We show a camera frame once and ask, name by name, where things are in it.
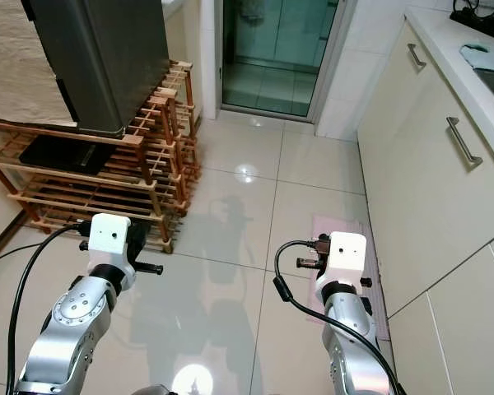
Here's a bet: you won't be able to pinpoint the wooden slat rack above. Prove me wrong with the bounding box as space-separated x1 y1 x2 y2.
0 60 203 254

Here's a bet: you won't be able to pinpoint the flat black box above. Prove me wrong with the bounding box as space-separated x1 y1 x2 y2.
19 134 112 174

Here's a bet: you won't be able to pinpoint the cream kitchen cabinet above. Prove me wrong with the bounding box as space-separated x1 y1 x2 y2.
357 21 494 395

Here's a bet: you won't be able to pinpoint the grey robot leg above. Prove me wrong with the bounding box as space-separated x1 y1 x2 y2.
132 383 175 395

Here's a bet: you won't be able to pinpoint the glass door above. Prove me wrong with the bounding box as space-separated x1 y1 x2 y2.
221 0 343 119

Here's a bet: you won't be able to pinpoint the beige cloth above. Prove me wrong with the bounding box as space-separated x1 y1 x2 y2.
0 0 83 128

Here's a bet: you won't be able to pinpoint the teal cloth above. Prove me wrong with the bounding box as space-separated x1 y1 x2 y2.
459 43 494 75

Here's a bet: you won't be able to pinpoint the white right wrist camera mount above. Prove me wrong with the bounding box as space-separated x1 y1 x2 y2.
328 231 368 285

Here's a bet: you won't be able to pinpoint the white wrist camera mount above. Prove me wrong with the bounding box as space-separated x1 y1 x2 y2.
328 231 368 285
88 213 133 268

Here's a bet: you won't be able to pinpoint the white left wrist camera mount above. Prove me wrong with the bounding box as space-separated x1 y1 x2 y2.
88 213 133 268

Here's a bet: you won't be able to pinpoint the black floor cable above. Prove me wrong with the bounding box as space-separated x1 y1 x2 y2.
0 241 52 271

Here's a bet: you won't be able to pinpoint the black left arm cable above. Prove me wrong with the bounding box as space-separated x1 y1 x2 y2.
7 224 96 395

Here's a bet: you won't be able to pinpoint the steel cabinet handle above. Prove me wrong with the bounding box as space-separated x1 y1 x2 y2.
446 116 483 170
408 43 427 69

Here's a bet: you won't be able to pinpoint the black wire rack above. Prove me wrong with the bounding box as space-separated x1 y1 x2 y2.
450 0 494 42

